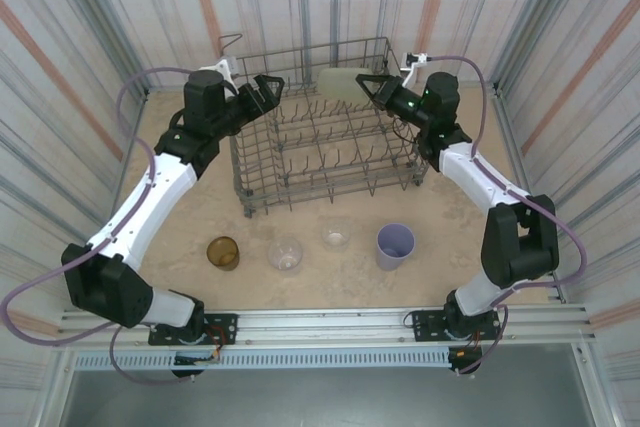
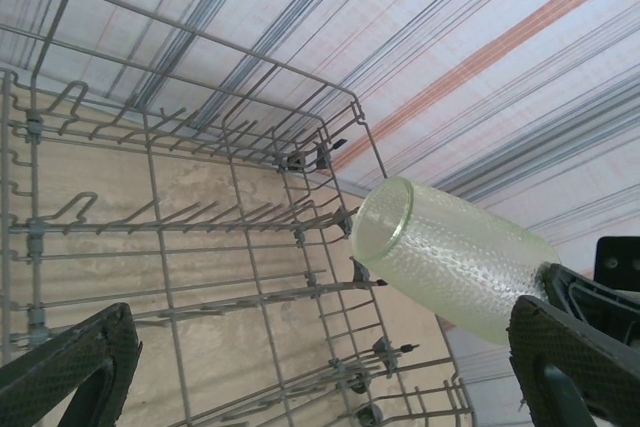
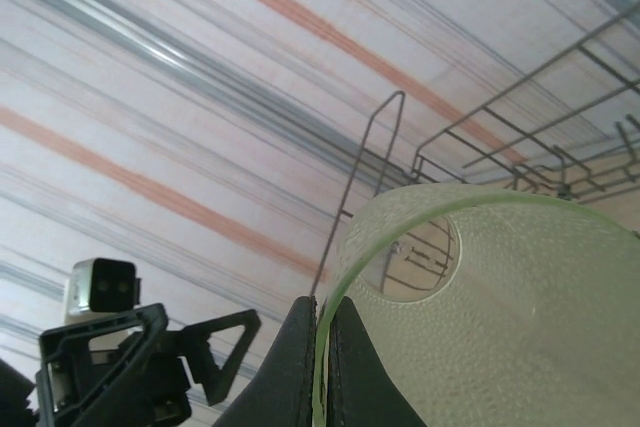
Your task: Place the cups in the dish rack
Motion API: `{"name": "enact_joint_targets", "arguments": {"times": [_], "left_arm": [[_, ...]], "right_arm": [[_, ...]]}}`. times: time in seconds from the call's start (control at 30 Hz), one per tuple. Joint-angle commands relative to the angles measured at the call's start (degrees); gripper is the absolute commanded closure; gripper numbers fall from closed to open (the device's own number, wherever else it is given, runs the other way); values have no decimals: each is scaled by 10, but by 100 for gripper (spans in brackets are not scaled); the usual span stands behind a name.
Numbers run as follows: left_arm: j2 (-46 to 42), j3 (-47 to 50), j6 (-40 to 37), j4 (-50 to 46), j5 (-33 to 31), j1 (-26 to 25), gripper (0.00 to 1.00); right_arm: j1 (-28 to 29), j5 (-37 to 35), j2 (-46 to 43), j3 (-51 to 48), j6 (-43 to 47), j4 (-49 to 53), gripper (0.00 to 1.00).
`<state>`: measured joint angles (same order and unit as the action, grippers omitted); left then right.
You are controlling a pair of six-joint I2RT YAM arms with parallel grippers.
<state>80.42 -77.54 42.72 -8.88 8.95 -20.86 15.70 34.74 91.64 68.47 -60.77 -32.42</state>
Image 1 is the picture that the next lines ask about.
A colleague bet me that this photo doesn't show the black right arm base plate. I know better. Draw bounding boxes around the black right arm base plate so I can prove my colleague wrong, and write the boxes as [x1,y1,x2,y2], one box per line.
[410,309,501,346]

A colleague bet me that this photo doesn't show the aluminium mounting rail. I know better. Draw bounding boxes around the aluminium mounting rail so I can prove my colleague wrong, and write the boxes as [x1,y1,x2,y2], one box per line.
[58,304,599,348]

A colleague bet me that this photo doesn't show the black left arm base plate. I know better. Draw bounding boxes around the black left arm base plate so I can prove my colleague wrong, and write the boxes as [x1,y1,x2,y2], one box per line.
[148,313,239,348]

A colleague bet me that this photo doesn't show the amber plastic cup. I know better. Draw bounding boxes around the amber plastic cup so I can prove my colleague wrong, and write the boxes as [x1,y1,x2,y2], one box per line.
[206,235,241,272]

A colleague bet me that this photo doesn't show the aluminium side rail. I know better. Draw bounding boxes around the aluminium side rail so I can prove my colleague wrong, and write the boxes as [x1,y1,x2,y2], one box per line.
[122,88,151,158]
[491,80,569,304]

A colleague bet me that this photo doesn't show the small clear cup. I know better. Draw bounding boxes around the small clear cup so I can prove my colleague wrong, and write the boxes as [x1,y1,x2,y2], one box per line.
[321,225,352,253]

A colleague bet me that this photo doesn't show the frosted pale green cup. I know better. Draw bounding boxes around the frosted pale green cup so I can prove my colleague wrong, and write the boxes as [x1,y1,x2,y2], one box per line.
[317,66,374,101]

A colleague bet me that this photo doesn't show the grey slotted cable duct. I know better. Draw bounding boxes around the grey slotted cable duct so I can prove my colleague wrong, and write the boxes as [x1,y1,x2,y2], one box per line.
[72,350,454,371]

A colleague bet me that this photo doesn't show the purple plastic cup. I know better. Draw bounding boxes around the purple plastic cup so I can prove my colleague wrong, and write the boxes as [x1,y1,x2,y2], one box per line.
[375,224,417,272]

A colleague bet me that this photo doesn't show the round clear stemless glass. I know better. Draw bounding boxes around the round clear stemless glass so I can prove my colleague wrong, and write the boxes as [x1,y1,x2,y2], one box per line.
[267,236,305,276]

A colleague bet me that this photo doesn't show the grey wire dish rack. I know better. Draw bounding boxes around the grey wire dish rack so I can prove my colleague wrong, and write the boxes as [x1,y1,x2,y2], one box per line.
[217,34,431,221]

